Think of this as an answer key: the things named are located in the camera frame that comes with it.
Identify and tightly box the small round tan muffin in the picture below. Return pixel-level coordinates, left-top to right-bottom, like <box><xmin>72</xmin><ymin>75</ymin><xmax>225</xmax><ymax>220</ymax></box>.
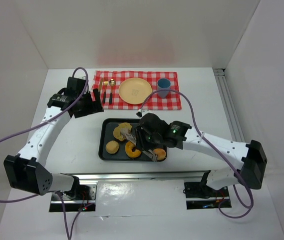
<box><xmin>105</xmin><ymin>140</ymin><xmax>119</xmax><ymax>155</ymax></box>

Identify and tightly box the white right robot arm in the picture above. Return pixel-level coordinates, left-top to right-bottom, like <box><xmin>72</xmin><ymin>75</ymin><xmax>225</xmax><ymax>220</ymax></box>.
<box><xmin>119</xmin><ymin>113</ymin><xmax>268</xmax><ymax>190</ymax></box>

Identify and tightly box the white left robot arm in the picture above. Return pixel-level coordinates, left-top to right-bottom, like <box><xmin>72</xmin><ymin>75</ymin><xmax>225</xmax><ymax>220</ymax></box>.
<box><xmin>3</xmin><ymin>77</ymin><xmax>103</xmax><ymax>198</ymax></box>

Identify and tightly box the flat brown bread slice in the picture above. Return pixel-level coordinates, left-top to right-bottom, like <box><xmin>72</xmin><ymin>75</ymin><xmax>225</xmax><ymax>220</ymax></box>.
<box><xmin>113</xmin><ymin>122</ymin><xmax>132</xmax><ymax>142</ymax></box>

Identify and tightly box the small golden bread roll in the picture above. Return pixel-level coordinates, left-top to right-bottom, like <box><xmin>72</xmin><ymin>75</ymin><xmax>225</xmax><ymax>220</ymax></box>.
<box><xmin>153</xmin><ymin>148</ymin><xmax>166</xmax><ymax>162</ymax></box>

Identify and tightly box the orange glazed donut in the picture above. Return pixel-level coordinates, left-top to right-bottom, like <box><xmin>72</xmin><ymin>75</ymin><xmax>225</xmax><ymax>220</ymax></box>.
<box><xmin>125</xmin><ymin>141</ymin><xmax>141</xmax><ymax>159</ymax></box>

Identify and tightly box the black baking tray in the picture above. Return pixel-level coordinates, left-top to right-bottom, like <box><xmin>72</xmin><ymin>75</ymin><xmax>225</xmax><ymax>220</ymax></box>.
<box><xmin>98</xmin><ymin>118</ymin><xmax>152</xmax><ymax>162</ymax></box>

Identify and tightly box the yellow plate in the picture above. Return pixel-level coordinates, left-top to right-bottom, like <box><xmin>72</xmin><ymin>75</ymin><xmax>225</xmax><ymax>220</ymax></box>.
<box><xmin>118</xmin><ymin>77</ymin><xmax>152</xmax><ymax>105</ymax></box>

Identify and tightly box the blue cup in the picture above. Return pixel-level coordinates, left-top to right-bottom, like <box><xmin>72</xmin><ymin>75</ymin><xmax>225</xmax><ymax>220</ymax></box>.
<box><xmin>157</xmin><ymin>78</ymin><xmax>171</xmax><ymax>99</ymax></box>

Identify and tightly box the gold knife black handle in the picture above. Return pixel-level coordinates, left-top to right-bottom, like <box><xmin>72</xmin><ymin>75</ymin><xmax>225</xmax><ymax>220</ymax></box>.
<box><xmin>98</xmin><ymin>78</ymin><xmax>103</xmax><ymax>92</ymax></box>

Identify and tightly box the gold fork black handle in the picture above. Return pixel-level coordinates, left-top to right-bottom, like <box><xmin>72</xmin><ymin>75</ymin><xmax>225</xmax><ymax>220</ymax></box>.
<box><xmin>102</xmin><ymin>78</ymin><xmax>109</xmax><ymax>104</ymax></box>

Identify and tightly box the gold spoon black handle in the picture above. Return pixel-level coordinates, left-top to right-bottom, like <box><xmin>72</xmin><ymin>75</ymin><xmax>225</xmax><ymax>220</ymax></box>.
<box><xmin>109</xmin><ymin>78</ymin><xmax>116</xmax><ymax>105</ymax></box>

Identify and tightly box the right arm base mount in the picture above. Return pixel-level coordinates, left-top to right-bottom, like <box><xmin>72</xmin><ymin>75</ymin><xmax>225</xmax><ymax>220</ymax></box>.
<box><xmin>183</xmin><ymin>182</ymin><xmax>232</xmax><ymax>210</ymax></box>

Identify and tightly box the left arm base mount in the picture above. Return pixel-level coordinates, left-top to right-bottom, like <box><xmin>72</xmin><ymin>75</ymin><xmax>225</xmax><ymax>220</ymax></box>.
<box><xmin>49</xmin><ymin>182</ymin><xmax>97</xmax><ymax>213</ymax></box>

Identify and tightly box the aluminium rail right side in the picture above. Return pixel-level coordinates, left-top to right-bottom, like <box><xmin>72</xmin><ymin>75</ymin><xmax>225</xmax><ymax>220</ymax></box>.
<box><xmin>213</xmin><ymin>68</ymin><xmax>245</xmax><ymax>142</ymax></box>

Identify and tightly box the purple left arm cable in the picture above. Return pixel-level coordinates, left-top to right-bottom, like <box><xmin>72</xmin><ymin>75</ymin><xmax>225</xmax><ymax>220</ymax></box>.
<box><xmin>0</xmin><ymin>66</ymin><xmax>90</xmax><ymax>240</ymax></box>

